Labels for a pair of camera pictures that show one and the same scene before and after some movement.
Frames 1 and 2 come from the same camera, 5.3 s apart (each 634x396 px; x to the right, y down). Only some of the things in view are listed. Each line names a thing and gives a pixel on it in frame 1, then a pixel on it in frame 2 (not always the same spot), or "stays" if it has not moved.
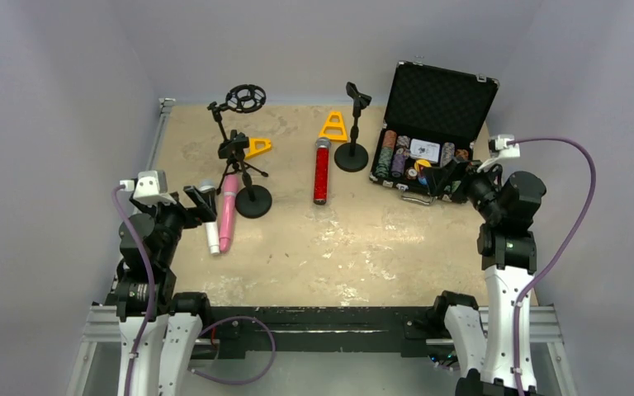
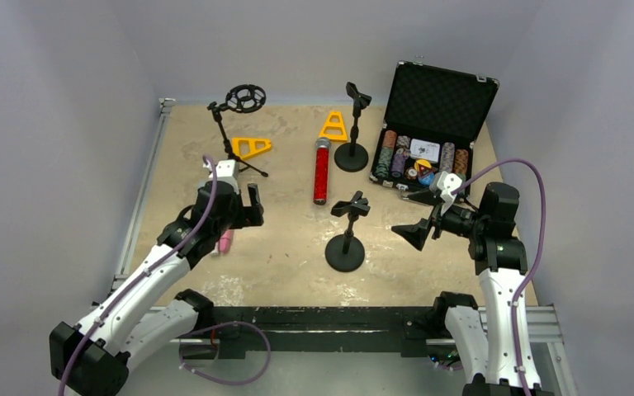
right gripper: x=460 y=181 to x=436 y=221
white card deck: x=424 y=150 stays
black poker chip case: x=433 y=115 stays
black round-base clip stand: x=253 y=201 to x=346 y=253
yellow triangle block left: x=252 y=148 stays
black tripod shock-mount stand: x=243 y=98 stays
